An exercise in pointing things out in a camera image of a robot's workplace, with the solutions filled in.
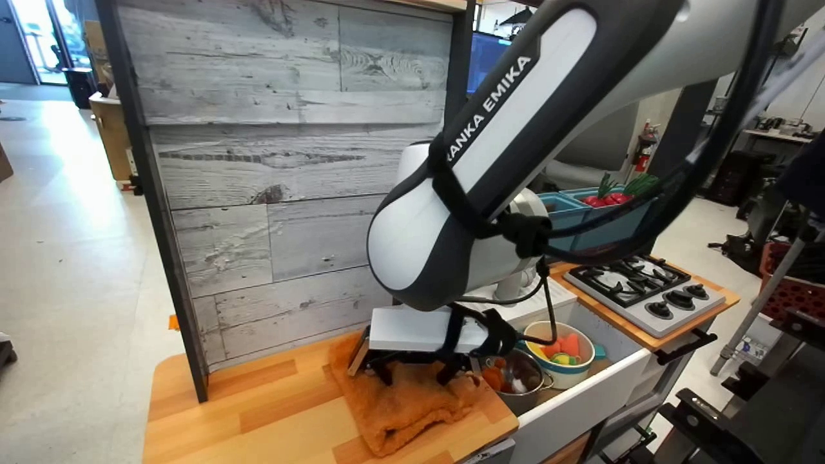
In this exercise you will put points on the blue computer monitor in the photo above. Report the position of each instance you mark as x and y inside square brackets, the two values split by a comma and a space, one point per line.
[489, 61]

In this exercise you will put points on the teal planter box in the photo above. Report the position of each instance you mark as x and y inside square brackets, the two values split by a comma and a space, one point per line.
[601, 227]

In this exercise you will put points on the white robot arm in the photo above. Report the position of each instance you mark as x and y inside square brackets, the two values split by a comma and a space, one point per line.
[516, 105]

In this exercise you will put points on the steel pot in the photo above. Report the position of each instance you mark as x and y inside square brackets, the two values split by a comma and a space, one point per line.
[530, 389]

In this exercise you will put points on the red perforated crate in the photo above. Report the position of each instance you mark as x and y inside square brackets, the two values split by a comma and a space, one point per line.
[801, 297]

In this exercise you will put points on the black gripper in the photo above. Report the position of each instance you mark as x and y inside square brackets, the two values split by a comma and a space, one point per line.
[480, 335]

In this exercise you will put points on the black stove knob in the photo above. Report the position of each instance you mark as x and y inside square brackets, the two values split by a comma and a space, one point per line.
[699, 293]
[681, 300]
[660, 309]

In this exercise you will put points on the green plush toy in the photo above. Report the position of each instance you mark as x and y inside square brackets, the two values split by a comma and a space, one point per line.
[560, 358]

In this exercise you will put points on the red radish toy green leaves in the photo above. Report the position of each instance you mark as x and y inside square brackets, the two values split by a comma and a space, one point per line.
[611, 197]

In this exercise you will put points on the white toy sink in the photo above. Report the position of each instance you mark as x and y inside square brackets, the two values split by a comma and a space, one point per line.
[594, 388]

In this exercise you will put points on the pink plush carrot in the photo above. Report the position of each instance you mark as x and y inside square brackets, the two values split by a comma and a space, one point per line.
[571, 346]

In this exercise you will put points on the white bowl teal outside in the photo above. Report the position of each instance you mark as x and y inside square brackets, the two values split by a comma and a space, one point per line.
[583, 365]

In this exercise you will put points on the yellow toy corn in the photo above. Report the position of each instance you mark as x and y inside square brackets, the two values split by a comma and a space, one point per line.
[542, 352]

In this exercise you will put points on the grey metal pole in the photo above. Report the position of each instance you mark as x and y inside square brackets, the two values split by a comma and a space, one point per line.
[757, 306]

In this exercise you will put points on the orange plush toy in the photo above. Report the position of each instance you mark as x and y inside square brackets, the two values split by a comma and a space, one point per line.
[493, 378]

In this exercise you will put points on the orange cloth towel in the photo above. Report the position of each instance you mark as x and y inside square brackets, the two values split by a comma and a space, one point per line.
[404, 414]

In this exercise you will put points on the grey toy stove black grates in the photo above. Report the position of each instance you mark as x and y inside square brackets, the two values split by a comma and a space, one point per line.
[660, 322]

